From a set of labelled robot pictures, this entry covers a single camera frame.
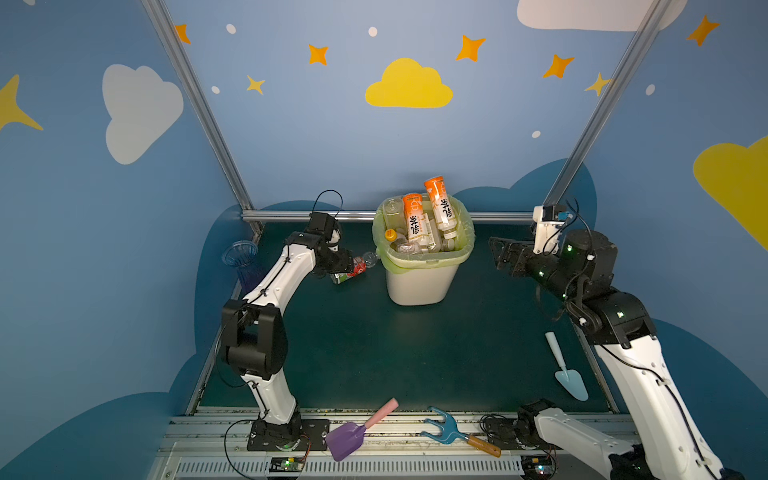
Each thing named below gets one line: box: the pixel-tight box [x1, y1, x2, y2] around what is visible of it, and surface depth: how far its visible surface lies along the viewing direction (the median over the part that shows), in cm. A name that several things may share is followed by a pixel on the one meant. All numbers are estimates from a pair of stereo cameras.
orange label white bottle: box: [424, 176, 457, 239], surface depth 87 cm
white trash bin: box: [386, 264, 459, 306], surface depth 95 cm
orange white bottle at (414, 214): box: [403, 193, 429, 247], surface depth 86 cm
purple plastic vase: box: [222, 240, 260, 297], surface depth 90 cm
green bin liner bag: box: [372, 195, 476, 274], surface depth 77 cm
